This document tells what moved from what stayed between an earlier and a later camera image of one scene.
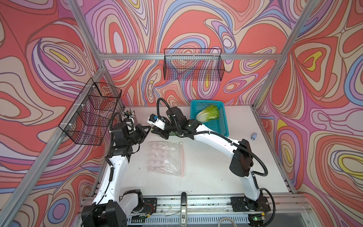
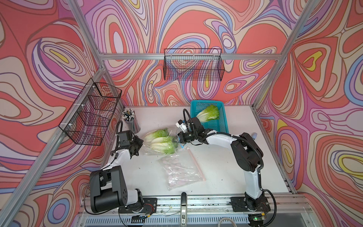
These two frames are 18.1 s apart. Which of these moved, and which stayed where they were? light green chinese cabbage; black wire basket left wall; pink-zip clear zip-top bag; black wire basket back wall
Moved: pink-zip clear zip-top bag
Stayed: black wire basket back wall; black wire basket left wall; light green chinese cabbage
